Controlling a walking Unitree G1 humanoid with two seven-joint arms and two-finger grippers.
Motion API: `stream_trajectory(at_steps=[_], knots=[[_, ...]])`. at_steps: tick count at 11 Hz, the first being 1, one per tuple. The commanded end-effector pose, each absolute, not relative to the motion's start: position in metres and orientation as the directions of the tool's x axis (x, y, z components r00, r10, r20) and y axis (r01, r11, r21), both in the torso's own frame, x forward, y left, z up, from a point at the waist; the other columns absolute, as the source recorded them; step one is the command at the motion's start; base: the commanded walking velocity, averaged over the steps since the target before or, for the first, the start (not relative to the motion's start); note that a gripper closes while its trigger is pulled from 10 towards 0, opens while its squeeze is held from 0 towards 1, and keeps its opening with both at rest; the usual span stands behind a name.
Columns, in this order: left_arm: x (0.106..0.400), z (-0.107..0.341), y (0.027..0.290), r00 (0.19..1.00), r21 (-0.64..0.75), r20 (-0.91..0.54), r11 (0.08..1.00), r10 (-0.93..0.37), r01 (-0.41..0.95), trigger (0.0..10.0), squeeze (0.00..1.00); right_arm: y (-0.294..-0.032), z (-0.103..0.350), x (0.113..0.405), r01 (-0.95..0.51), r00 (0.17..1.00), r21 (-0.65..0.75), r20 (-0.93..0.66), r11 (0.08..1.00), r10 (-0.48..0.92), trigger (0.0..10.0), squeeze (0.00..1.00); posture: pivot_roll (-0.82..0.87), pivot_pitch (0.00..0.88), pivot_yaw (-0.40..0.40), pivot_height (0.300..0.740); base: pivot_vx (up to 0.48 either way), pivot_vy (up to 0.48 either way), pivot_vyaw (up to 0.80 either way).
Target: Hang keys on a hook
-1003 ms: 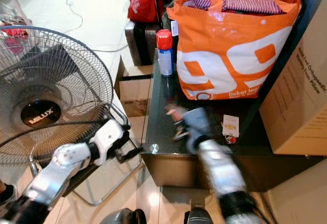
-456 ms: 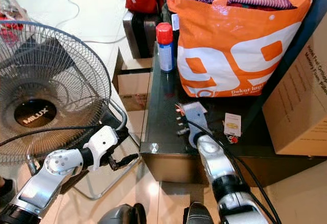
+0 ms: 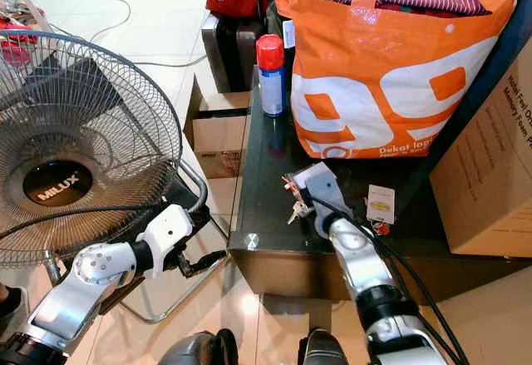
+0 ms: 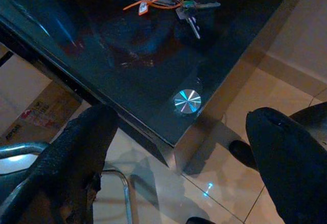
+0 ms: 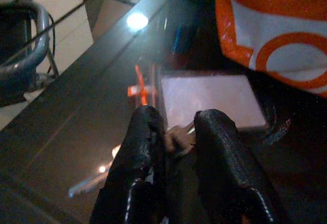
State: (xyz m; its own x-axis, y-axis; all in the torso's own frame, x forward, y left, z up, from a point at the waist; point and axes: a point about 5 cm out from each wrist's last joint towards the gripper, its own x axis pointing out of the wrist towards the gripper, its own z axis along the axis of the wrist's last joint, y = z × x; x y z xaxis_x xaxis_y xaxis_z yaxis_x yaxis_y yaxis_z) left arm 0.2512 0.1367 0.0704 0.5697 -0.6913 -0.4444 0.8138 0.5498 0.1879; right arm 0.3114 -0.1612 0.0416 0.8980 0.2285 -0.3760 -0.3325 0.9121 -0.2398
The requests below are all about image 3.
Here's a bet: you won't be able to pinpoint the tall brown cardboard box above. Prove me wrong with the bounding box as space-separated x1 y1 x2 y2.
431 37 532 258

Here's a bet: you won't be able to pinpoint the dark right robot foot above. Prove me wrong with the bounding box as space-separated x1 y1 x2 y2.
298 328 362 365

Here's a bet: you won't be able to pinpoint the red capped spray can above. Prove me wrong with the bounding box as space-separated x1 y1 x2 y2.
255 34 287 118

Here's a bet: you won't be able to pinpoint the black glass top table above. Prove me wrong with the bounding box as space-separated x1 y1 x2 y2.
229 64 532 303

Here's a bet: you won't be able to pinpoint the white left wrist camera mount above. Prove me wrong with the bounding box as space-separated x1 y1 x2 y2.
140 204 194 276

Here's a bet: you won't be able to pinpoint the small open cardboard box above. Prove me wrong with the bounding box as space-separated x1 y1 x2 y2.
183 76 250 181

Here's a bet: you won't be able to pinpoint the keys with orange tag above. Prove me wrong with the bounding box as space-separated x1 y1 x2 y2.
281 161 329 224

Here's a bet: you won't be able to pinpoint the dark left robot foot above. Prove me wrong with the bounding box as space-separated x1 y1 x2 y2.
158 328 238 365

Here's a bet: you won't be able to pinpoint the black suitcase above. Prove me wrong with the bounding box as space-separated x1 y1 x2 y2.
201 12 271 94

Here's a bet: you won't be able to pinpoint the dark robot foot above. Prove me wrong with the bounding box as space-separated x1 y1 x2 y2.
298 328 362 365
158 328 238 365

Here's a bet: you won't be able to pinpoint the person's foot in grey shoe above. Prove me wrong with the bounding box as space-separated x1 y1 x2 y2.
0 286 27 341

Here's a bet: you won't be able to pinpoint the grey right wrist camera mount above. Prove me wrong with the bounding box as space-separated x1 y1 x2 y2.
301 171 352 239

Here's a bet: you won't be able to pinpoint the orange and white shopping bag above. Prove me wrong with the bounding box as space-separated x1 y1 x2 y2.
274 0 518 160

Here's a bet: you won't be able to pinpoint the grey floor fan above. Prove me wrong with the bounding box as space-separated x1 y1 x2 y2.
0 31 213 326

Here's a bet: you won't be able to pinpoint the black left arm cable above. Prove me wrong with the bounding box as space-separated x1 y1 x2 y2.
0 203 163 241

